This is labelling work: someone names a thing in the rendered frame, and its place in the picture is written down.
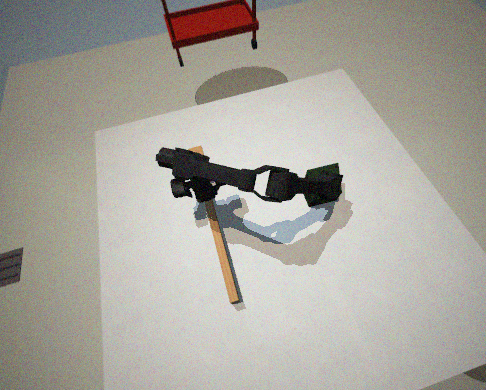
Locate wooden post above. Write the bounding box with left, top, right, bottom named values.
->
left=188, top=146, right=204, bottom=155

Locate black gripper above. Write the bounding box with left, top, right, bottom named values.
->
left=170, top=178, right=226, bottom=198

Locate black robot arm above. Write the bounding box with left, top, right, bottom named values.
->
left=156, top=147, right=343, bottom=203

